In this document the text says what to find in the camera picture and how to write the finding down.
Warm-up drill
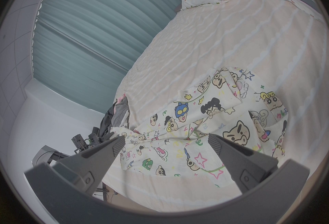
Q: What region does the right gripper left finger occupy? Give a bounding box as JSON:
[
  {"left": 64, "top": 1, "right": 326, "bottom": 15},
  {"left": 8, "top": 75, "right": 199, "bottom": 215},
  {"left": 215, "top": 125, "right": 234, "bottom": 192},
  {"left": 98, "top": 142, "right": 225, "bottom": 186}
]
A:
[{"left": 53, "top": 136, "right": 126, "bottom": 190}]

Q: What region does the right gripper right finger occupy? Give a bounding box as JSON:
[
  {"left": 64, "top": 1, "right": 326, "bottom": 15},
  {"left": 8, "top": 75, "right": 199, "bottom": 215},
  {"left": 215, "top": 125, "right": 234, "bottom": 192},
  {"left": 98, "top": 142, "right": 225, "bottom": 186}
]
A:
[{"left": 208, "top": 134, "right": 279, "bottom": 191}]

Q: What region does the white printed pyjama top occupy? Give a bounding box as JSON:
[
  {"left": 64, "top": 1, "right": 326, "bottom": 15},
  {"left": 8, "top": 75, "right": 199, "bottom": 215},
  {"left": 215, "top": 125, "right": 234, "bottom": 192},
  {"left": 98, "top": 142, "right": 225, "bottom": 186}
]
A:
[{"left": 119, "top": 66, "right": 290, "bottom": 180}]

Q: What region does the dark grey garment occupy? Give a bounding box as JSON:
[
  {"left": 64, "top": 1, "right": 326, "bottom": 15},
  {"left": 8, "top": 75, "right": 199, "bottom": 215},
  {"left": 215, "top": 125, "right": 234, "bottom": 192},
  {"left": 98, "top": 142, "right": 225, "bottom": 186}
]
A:
[{"left": 99, "top": 122, "right": 115, "bottom": 143}]

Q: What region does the black garment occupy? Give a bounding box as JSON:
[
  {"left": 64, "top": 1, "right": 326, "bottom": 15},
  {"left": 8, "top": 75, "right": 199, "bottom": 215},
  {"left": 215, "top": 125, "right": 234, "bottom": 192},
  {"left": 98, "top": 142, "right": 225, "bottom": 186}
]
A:
[{"left": 104, "top": 105, "right": 116, "bottom": 126}]

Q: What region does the light grey garment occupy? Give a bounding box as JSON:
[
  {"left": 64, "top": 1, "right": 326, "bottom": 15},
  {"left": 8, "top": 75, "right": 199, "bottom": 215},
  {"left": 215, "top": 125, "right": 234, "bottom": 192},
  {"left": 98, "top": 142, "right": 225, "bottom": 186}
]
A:
[{"left": 113, "top": 98, "right": 132, "bottom": 128}]

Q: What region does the blue-green curtain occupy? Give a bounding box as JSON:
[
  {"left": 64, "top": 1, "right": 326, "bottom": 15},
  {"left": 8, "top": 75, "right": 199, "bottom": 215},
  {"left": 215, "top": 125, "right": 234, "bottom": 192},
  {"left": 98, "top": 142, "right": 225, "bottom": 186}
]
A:
[
  {"left": 36, "top": 0, "right": 186, "bottom": 67},
  {"left": 32, "top": 22, "right": 135, "bottom": 111}
]

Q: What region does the bed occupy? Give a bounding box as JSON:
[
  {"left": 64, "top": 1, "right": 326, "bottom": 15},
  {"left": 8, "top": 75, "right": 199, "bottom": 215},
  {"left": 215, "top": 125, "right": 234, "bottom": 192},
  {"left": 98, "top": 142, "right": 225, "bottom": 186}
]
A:
[{"left": 103, "top": 0, "right": 327, "bottom": 214}]

